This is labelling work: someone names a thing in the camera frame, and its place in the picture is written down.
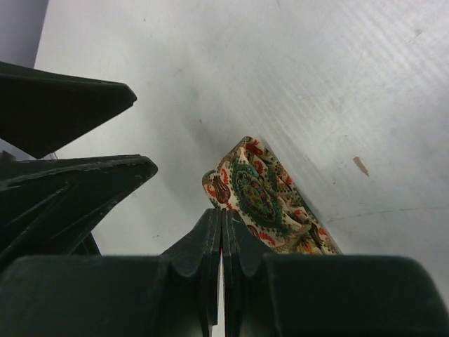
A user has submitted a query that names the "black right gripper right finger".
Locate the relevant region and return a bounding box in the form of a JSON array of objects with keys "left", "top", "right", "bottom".
[{"left": 222, "top": 211, "right": 448, "bottom": 336}]

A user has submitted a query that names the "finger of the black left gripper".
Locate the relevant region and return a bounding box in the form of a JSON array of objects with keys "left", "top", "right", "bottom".
[
  {"left": 1, "top": 62, "right": 137, "bottom": 159},
  {"left": 1, "top": 154, "right": 158, "bottom": 270}
]

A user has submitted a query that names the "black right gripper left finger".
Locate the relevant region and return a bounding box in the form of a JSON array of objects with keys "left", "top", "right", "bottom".
[{"left": 1, "top": 209, "right": 222, "bottom": 336}]

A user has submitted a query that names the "paisley patterned necktie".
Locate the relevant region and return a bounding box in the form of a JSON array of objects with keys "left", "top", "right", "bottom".
[{"left": 202, "top": 136, "right": 340, "bottom": 255}]

